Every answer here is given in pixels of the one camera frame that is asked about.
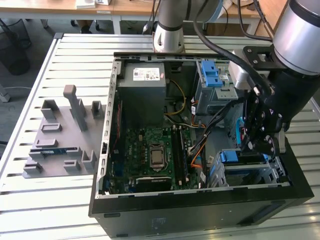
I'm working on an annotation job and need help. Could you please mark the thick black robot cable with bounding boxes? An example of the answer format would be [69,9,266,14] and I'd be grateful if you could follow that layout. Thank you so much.
[192,0,276,96]

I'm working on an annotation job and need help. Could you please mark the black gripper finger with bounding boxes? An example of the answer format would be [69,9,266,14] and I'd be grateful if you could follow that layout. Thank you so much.
[241,87,266,153]
[251,134,280,156]

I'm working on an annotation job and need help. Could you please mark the metal optical drive cage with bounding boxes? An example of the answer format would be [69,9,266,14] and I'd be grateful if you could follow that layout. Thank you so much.
[194,59,247,116]

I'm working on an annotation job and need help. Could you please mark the brown cardboard piece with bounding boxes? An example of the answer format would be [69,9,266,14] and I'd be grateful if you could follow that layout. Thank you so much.
[231,0,258,11]

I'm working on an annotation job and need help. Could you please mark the yellow wire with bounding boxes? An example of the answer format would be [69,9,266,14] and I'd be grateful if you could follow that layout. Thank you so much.
[163,79,188,116]

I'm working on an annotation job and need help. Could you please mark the blue plastic drive latch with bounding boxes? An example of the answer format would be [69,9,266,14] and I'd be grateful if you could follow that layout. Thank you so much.
[200,60,224,88]

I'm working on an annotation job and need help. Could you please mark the grey stand foot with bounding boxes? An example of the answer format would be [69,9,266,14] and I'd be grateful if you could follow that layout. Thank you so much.
[0,83,11,103]

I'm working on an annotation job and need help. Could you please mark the RAM stick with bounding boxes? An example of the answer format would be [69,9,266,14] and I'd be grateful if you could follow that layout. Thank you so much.
[40,149,68,156]

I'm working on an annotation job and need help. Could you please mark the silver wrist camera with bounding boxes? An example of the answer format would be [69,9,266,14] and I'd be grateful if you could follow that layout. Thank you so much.
[228,49,251,90]

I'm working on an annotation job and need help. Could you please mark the hard disk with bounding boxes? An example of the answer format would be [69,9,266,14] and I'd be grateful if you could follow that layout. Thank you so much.
[209,149,270,185]

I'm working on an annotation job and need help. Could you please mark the black graphics card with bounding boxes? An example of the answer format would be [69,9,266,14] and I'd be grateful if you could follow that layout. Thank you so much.
[134,175,174,194]

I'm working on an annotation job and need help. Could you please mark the thin cable silver connector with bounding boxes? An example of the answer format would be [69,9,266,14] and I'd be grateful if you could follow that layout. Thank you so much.
[142,0,162,35]

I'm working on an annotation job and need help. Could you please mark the wooden desk white frame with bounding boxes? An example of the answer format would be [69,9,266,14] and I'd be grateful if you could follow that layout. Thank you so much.
[113,0,266,38]
[0,0,116,35]

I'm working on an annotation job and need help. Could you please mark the white plastic bag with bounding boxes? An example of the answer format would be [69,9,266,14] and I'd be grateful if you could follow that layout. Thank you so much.
[219,0,234,16]

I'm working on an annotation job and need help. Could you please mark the silver CPU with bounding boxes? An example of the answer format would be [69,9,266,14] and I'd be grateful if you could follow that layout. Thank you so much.
[150,149,165,165]

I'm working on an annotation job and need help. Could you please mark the black open PC case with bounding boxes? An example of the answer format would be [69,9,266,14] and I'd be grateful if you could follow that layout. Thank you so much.
[87,51,315,238]

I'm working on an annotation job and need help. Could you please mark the black camera mounting bracket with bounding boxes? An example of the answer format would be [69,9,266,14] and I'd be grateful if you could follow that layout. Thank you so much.
[242,46,285,73]

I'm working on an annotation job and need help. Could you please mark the grey parts rack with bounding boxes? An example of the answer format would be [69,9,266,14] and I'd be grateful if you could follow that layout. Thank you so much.
[22,84,108,179]

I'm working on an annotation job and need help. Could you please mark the black mesh waste basket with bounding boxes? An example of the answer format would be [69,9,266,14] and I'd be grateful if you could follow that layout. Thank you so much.
[0,18,33,76]

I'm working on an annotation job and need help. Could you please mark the multicolour wire bundle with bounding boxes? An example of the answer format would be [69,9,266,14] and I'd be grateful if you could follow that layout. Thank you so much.
[172,121,207,130]

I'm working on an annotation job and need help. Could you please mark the seated person legs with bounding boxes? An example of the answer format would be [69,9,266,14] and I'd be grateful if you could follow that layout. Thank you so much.
[70,19,92,34]

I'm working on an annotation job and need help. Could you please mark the CPU socket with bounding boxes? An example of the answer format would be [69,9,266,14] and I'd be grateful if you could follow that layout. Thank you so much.
[148,143,168,172]

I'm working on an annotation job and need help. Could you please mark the green motherboard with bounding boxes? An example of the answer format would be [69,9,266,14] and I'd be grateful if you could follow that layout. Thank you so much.
[109,126,202,195]

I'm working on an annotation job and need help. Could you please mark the grey power supply unit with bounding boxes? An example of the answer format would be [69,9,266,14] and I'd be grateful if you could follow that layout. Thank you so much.
[116,62,168,128]

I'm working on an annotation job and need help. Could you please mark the black wire bundle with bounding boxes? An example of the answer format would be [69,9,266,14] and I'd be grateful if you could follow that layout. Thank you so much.
[188,97,247,157]

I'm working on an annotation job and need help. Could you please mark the metal disk bay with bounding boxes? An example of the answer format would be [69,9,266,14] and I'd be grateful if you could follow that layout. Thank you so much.
[207,147,287,189]

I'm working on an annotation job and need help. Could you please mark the black RAM slot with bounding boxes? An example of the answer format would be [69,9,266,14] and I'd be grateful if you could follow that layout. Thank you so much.
[171,126,184,185]
[178,126,190,183]

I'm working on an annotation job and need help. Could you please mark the orange wire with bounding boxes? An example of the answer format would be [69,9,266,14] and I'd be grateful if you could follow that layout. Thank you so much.
[190,146,205,169]

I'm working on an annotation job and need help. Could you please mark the blue data wire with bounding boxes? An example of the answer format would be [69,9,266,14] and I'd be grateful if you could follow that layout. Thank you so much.
[234,116,245,146]

